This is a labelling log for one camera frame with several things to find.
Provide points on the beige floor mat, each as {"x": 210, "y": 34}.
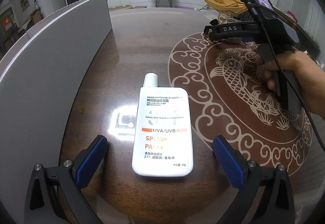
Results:
{"x": 120, "y": 7}

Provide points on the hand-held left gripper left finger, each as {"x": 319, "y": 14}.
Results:
{"x": 90, "y": 160}

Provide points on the bow hair claw clip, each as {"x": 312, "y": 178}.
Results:
{"x": 226, "y": 18}

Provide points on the orange lounge chair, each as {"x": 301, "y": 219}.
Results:
{"x": 221, "y": 1}

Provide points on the purple floor mat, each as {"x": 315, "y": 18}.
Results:
{"x": 188, "y": 8}

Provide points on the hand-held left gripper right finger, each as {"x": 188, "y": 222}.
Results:
{"x": 227, "y": 163}

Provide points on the brown patterned glass desktop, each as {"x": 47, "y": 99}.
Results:
{"x": 101, "y": 74}

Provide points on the white sunscreen bottle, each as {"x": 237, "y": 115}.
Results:
{"x": 162, "y": 112}

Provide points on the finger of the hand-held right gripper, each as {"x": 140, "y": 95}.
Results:
{"x": 209, "y": 31}

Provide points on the framed wall painting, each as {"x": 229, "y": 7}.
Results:
{"x": 24, "y": 0}

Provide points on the person's right hand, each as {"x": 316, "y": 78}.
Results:
{"x": 297, "y": 69}

